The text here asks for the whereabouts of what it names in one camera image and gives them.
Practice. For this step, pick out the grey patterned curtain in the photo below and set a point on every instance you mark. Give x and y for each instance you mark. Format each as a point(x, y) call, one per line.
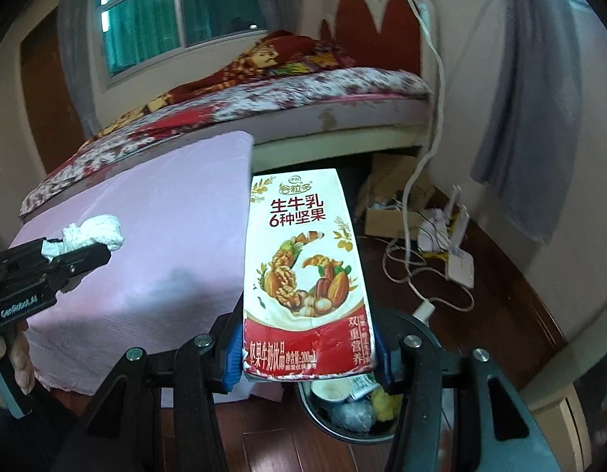
point(525, 108)

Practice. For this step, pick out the black plastic bucket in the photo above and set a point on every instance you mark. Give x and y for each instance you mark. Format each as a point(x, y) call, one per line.
point(313, 415)

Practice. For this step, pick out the pink tablecloth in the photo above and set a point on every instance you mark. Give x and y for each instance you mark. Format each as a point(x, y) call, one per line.
point(161, 236)

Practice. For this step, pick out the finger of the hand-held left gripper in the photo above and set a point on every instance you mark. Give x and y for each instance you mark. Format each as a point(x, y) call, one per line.
point(79, 263)
point(20, 254)

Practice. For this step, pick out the red padded headboard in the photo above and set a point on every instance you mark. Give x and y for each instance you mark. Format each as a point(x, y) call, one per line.
point(397, 24)

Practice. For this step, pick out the brown wooden door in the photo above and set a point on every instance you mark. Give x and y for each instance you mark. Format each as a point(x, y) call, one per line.
point(47, 108)

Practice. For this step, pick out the sheer grey curtain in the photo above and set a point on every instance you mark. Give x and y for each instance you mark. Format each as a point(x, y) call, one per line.
point(74, 59)

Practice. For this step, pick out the large window with green curtain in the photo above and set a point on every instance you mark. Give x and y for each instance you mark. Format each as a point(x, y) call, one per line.
point(146, 14)

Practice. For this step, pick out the white bed frame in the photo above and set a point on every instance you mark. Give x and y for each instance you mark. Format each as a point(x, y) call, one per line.
point(333, 142)

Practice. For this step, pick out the cardboard box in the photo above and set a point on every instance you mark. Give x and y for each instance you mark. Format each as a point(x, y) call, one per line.
point(387, 223)

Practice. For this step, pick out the clear plastic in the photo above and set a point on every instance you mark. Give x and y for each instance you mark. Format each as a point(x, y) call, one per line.
point(352, 415)

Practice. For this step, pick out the floral mattress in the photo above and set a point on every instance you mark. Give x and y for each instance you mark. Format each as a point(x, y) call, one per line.
point(333, 88)

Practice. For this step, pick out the person's left hand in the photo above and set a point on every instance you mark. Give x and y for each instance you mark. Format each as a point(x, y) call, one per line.
point(20, 354)

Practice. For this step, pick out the white tissue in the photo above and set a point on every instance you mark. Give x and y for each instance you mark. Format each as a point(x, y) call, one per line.
point(97, 231)

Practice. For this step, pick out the red patterned blanket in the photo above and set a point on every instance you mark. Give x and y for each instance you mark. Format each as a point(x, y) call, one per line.
point(264, 59)

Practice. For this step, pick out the red and white milk carton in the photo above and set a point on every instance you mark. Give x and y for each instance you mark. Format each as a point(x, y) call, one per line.
point(303, 255)

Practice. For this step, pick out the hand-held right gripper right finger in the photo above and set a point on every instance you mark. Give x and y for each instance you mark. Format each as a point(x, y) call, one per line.
point(388, 368)

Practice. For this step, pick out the white cabinet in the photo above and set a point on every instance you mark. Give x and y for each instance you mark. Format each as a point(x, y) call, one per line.
point(564, 393)

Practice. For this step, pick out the white router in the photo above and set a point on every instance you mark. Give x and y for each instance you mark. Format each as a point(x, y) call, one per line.
point(461, 268)

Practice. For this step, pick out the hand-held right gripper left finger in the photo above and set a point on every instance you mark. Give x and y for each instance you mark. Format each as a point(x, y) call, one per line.
point(232, 364)

